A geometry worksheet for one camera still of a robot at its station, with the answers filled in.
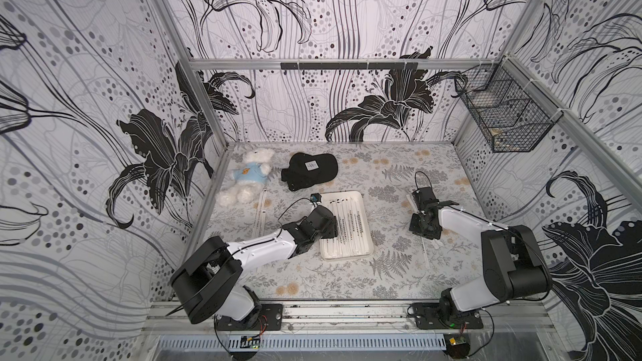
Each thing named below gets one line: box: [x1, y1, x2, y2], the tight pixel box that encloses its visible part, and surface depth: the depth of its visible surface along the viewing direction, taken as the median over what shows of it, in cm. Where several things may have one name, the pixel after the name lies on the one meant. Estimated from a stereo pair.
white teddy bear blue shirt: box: [216, 147, 275, 208], surface depth 100 cm
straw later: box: [356, 199, 368, 255], surface depth 92 cm
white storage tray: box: [319, 190, 375, 262], surface depth 92 cm
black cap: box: [280, 152, 339, 192], surface depth 109 cm
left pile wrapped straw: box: [254, 188, 268, 239], surface depth 97 cm
